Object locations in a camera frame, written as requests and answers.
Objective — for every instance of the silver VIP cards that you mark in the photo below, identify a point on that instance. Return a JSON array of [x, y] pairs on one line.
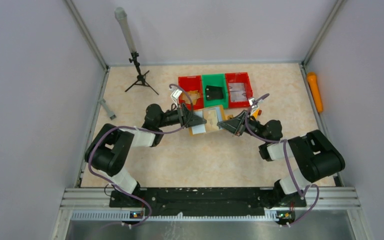
[[237, 92]]

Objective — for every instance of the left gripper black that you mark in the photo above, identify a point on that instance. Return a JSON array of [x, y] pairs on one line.
[[183, 115]]

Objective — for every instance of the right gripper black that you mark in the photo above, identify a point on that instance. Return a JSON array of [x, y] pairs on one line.
[[243, 121]]

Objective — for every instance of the green plastic bin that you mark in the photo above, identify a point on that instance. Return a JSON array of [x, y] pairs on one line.
[[216, 80]]

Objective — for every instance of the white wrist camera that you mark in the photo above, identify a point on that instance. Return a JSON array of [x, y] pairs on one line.
[[175, 96], [253, 104]]

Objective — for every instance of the orange flashlight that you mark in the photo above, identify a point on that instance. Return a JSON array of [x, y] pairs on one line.
[[314, 88]]

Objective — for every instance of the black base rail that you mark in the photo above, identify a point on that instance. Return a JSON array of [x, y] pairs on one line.
[[206, 201]]

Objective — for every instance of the gold card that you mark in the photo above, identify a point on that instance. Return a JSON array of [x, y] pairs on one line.
[[211, 117], [194, 96]]

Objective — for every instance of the red bin left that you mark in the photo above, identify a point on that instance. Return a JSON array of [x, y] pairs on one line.
[[193, 83]]

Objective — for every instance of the red bin with cards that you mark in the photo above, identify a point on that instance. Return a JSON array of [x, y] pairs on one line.
[[239, 77]]

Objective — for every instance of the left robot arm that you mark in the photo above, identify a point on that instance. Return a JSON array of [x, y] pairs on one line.
[[108, 152]]

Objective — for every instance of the black tripod with grey tube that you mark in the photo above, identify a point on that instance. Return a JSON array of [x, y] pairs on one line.
[[122, 19]]

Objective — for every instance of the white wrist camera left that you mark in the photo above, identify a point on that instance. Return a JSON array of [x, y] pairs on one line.
[[175, 96]]

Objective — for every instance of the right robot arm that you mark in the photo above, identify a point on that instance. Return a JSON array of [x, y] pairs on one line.
[[309, 158]]

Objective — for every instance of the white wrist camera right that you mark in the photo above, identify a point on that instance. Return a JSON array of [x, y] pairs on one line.
[[253, 104]]

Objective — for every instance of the yellow toy brick car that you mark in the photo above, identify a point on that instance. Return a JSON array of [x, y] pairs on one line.
[[255, 112]]

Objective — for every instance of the black card in green bin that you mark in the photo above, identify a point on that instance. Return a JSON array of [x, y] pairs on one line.
[[214, 93]]

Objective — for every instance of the gold card in red bin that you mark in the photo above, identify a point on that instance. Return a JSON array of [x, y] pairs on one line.
[[194, 96]]

